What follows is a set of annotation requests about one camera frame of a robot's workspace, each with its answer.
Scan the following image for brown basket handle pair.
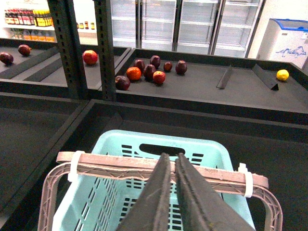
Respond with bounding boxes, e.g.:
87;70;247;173
38;152;283;231

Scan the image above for white zip tie right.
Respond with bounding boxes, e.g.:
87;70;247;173
238;163;254;198

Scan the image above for dark fruit left tray back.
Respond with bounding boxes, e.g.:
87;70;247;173
18;44;32;57

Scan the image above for yellow lemon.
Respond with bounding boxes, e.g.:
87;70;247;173
276;69;289;81

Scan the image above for dark red fruit centre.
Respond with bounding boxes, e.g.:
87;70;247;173
143;64;156;81

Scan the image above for black metal post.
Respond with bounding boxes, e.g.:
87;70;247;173
94;0;116;101
47;0;88;100

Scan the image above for dark red fruit front left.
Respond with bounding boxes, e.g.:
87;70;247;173
115;76;130;90

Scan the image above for black divider strip right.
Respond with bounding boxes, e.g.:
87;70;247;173
252;64;279;91

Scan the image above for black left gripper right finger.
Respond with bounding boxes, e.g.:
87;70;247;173
175;153;253;231

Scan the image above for small dark red fruit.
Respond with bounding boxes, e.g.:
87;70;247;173
163;62;173;72

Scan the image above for dark red fruit right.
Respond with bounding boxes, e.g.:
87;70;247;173
175;60;188;75

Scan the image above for black display tray left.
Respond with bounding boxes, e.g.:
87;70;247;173
0;38;131;89

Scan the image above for black display tray right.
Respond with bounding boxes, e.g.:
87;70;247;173
115;49;308;125

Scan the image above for white chest freezer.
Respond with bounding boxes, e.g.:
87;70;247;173
257;18;308;68

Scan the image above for light blue plastic basket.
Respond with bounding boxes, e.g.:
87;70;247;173
51;129;256;231

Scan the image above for small red apple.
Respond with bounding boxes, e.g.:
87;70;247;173
153;71;166;84

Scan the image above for black display tray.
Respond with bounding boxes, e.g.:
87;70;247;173
0;38;131;89
115;49;308;125

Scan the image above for orange fruit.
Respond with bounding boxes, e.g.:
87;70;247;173
126;67;141;81

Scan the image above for black divider strip left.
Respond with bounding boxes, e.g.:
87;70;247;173
216;65;233;90

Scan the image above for shelf with sauce bottles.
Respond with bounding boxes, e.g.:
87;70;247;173
0;0;96;44

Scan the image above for dark red fruit back left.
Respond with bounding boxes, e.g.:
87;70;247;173
134;59;145;74

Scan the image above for black metal post right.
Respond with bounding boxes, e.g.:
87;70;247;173
94;0;116;101

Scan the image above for white zip tie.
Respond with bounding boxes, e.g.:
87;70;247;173
67;151;85;182
238;163;254;198

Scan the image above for dark fruit tray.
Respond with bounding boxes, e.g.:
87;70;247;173
18;44;32;57
0;52;14;65

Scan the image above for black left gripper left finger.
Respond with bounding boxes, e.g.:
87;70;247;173
117;153;171;231

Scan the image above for white zip tie left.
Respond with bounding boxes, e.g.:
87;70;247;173
67;151;85;182

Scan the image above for black divider tray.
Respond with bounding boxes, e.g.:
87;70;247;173
0;47;58;79
24;58;63;82

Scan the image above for black divider strip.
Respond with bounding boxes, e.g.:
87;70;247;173
252;64;279;91
216;65;233;90

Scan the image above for black metal post left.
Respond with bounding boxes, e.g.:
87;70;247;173
47;0;88;100

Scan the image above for red apple behind post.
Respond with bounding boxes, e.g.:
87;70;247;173
82;50;98;65

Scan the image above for glass door refrigerator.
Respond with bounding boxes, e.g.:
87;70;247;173
111;0;265;58

